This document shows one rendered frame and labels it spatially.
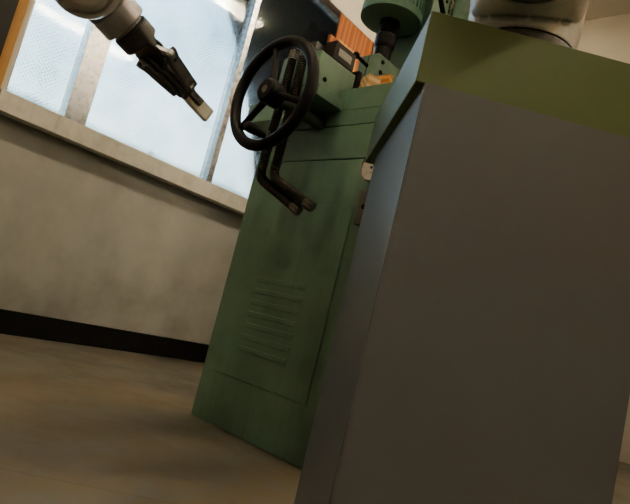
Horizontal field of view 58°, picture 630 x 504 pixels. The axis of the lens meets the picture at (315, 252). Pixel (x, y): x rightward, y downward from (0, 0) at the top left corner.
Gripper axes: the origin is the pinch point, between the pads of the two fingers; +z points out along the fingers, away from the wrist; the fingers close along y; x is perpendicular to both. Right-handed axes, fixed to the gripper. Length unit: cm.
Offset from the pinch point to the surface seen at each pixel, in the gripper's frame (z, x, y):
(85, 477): 11, 71, -24
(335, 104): 24.9, -24.7, -7.7
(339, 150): 31.3, -15.1, -10.3
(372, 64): 31, -47, -3
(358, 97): 26.5, -28.0, -12.3
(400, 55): 40, -62, 0
